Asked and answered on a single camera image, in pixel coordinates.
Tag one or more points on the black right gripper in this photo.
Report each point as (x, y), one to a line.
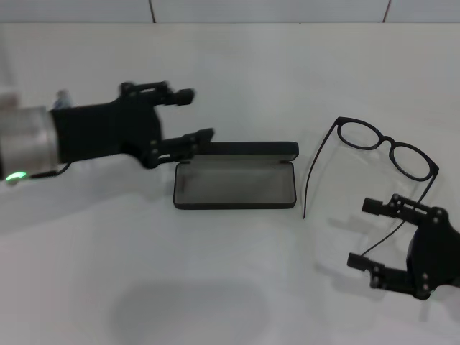
(435, 255)

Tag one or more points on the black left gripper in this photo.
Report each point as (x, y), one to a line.
(104, 129)

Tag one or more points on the black glasses case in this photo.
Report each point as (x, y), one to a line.
(233, 183)

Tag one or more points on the black round-rimmed glasses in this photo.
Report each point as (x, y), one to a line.
(388, 138)

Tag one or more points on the left gripper silver plug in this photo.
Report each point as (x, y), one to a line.
(63, 99)

